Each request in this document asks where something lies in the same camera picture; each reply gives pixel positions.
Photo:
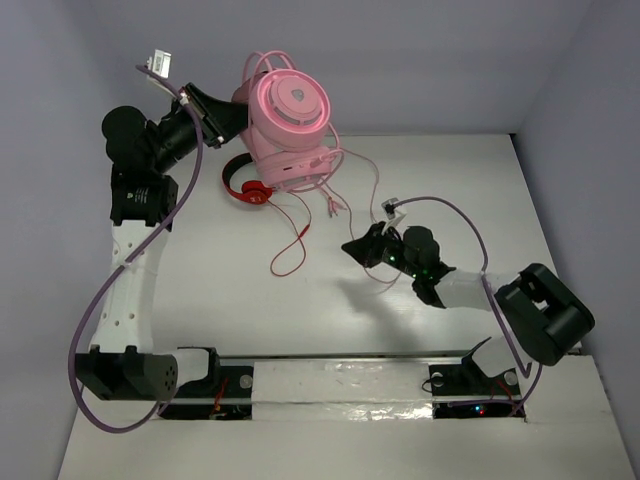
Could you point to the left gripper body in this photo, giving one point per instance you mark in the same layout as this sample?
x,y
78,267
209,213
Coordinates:
x,y
204,117

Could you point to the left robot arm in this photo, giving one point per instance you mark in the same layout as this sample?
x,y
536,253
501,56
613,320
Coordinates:
x,y
121,362

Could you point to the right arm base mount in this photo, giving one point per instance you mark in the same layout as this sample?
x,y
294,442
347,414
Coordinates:
x,y
463,390

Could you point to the red over-ear headphones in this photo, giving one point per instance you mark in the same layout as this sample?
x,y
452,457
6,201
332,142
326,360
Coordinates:
x,y
252,192

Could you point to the pink cat-ear headphones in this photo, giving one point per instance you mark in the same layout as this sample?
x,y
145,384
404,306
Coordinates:
x,y
289,134

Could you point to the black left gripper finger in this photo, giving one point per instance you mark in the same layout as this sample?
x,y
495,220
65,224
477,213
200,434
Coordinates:
x,y
212,107
226,128

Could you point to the white foam front panel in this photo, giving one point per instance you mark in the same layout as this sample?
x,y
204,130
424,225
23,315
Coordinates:
x,y
569,433

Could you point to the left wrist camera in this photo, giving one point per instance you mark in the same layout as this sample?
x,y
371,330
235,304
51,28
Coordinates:
x,y
159,63

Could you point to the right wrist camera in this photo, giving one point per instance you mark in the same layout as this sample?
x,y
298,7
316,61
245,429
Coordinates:
x,y
394,211

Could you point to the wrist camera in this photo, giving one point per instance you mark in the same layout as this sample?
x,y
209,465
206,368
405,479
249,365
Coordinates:
x,y
394,211
159,63

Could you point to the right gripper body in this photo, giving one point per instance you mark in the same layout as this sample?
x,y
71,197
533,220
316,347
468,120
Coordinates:
x,y
393,250

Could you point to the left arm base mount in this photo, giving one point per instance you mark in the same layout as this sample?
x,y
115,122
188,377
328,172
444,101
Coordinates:
x,y
224,393

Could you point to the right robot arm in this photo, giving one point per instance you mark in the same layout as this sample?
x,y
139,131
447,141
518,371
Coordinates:
x,y
540,318

